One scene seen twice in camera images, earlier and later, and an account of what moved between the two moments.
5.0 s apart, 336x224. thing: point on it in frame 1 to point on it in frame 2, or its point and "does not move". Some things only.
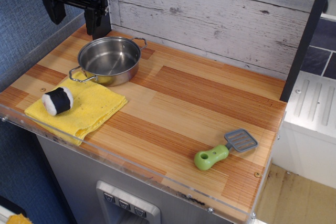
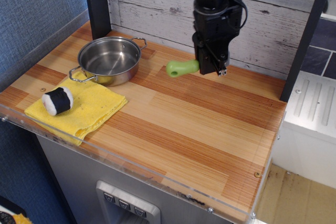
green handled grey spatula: (240, 140) to (176, 68)
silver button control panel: (119, 207) does not move
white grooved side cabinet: (305, 141) does not move
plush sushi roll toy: (58, 100) does not move
